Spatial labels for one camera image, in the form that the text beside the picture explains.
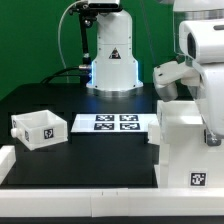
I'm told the black cable bundle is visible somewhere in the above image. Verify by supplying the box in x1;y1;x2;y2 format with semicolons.
40;64;93;84

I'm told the grey camera cable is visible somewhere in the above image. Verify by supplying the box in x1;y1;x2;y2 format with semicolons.
57;0;84;84

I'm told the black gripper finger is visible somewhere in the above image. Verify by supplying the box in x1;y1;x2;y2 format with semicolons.
204;129;221;147

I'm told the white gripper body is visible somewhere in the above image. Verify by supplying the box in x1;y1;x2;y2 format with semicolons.
179;19;224;137

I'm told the tall white drawer cabinet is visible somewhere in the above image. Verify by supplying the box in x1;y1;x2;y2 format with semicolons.
148;100;224;188

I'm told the white drawer with knob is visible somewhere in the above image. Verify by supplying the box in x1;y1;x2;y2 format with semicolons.
11;110;68;150

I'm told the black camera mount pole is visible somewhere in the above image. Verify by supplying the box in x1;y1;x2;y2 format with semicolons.
69;3;97;64

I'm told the white U-shaped border fence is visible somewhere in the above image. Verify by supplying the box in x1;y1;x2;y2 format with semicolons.
0;145;224;217

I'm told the white marker tag plate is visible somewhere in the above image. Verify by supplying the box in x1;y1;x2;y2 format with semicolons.
71;114;158;133

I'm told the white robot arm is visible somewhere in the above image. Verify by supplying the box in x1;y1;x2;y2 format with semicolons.
87;0;224;146

